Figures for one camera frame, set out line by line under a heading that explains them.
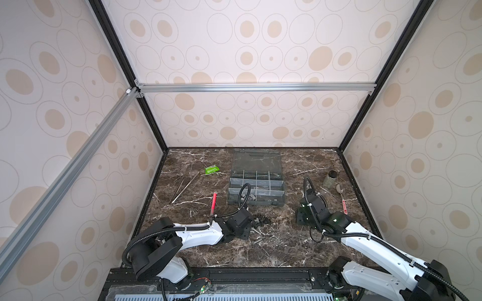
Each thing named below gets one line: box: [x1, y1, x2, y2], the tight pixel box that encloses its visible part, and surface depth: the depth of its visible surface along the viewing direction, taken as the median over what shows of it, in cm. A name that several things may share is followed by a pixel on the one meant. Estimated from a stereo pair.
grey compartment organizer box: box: [227, 148, 286, 207], surface depth 107 cm
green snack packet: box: [204, 164, 221, 175], surface depth 111 cm
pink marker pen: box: [210, 191, 218, 216], surface depth 96 cm
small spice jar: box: [322, 169, 338, 189], surface depth 102 cm
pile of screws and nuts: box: [249, 205, 296, 256], surface depth 87 cm
